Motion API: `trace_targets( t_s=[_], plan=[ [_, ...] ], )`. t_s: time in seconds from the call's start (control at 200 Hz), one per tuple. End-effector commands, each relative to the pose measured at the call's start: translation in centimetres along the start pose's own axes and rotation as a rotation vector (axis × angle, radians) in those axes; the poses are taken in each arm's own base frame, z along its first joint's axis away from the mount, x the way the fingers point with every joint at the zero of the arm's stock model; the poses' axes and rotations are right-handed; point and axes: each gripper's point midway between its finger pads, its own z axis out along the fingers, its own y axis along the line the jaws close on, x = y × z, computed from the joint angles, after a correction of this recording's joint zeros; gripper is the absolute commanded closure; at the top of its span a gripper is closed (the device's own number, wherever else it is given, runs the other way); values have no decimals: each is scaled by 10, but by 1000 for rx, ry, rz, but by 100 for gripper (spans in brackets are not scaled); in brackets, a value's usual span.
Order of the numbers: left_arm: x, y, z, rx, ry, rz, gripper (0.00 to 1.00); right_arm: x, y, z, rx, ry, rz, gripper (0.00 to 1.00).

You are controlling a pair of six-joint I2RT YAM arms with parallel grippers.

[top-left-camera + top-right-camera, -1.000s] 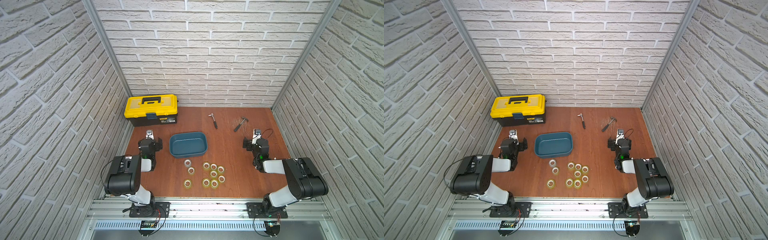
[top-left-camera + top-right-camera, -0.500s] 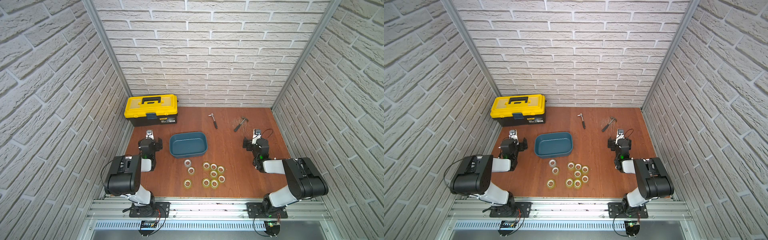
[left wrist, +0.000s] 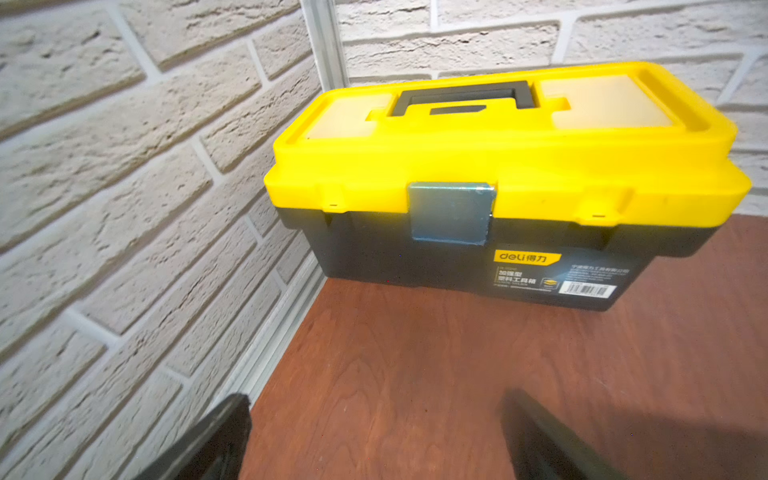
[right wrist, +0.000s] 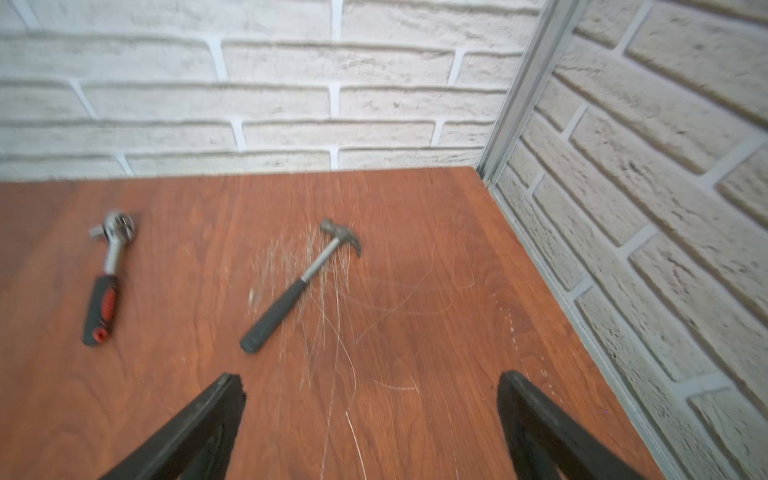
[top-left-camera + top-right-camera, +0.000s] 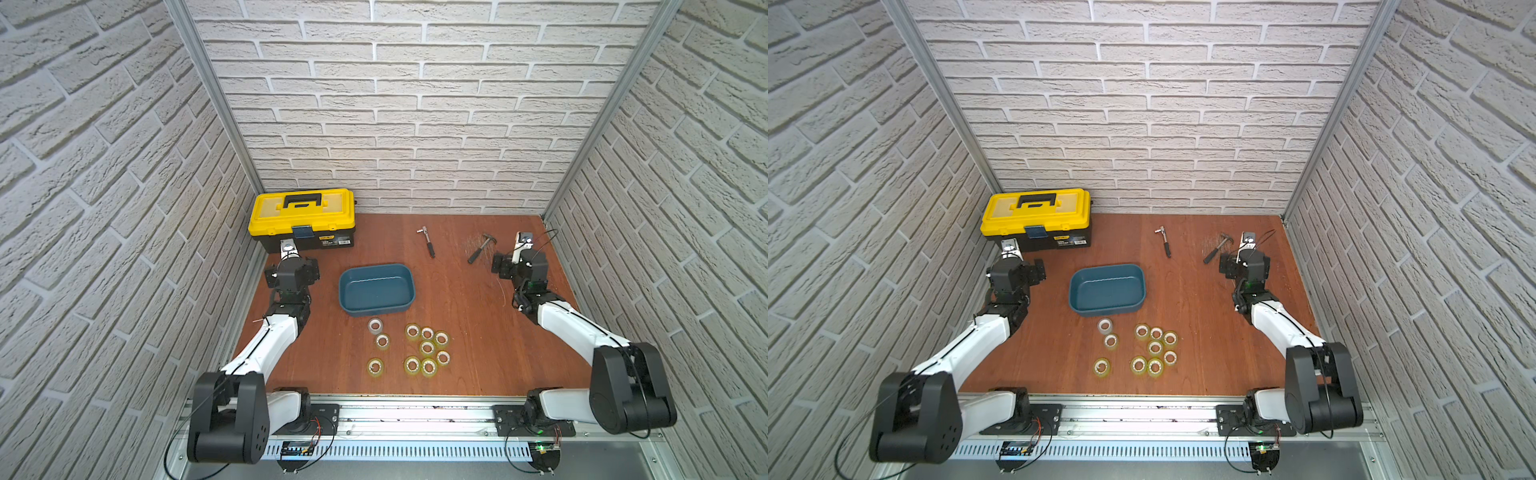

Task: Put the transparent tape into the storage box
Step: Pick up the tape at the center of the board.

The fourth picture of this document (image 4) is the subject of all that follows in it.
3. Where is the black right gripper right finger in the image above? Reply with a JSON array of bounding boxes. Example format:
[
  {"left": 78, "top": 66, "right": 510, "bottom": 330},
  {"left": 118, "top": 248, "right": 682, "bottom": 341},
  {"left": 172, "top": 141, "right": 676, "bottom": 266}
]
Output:
[{"left": 497, "top": 371, "right": 642, "bottom": 479}]

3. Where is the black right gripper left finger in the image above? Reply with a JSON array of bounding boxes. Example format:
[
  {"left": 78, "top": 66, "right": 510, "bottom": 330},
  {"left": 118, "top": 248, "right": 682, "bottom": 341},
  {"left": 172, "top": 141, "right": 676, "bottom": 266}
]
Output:
[{"left": 102, "top": 373, "right": 246, "bottom": 479}]

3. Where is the red black ratchet wrench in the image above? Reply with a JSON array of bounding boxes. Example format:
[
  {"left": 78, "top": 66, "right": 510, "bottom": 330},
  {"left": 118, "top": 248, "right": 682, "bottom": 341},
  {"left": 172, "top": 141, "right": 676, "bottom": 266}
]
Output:
[{"left": 82, "top": 211, "right": 136, "bottom": 347}]

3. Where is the right corner aluminium post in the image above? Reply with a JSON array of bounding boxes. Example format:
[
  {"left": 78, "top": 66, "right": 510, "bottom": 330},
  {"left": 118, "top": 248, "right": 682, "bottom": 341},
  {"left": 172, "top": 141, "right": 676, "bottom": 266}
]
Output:
[{"left": 477, "top": 0, "right": 589, "bottom": 188}]

